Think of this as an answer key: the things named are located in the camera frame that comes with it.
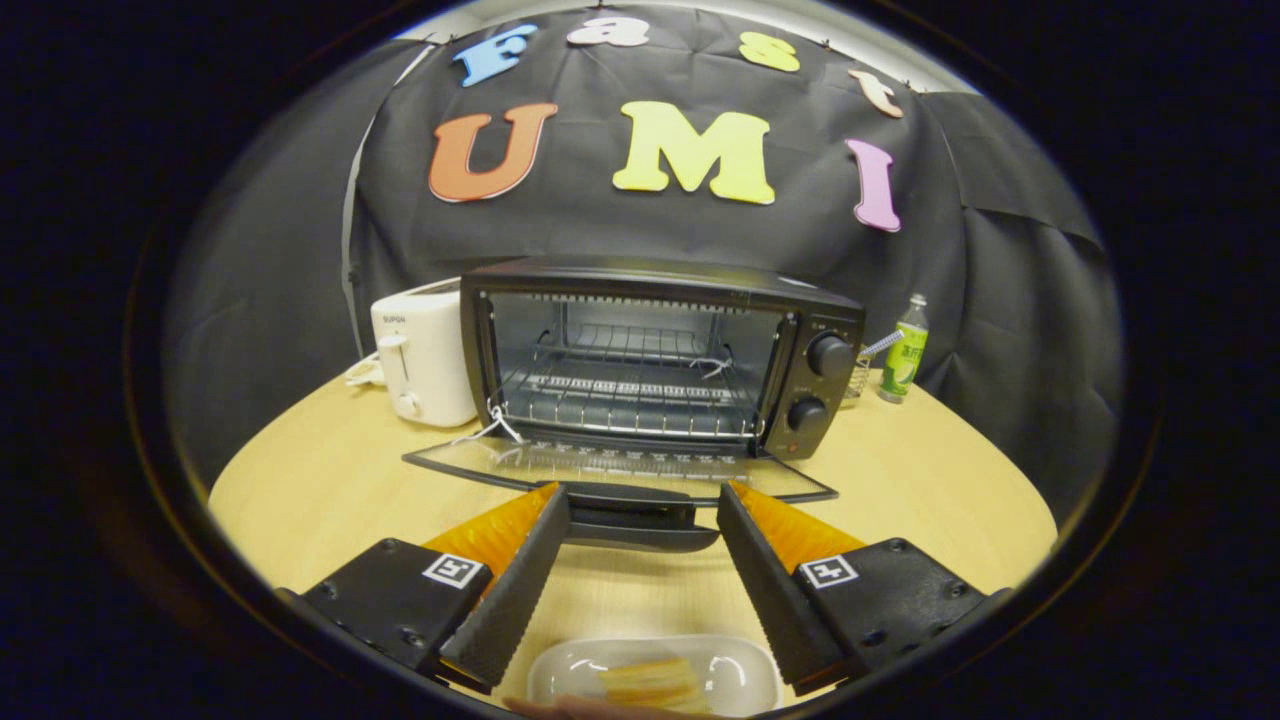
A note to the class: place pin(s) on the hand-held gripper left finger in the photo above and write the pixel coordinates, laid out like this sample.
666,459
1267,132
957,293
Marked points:
520,585

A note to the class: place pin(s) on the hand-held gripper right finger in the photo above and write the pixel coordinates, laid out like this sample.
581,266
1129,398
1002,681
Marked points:
775,590

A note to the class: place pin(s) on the yellow spiral bread roll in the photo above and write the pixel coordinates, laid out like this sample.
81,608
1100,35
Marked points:
650,682

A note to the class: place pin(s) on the black toaster oven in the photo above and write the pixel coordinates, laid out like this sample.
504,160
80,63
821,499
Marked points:
830,400

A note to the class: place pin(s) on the white pop-up toaster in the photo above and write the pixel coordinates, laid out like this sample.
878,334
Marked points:
435,350

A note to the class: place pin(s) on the green label drink bottle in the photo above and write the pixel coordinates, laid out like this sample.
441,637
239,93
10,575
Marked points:
905,360

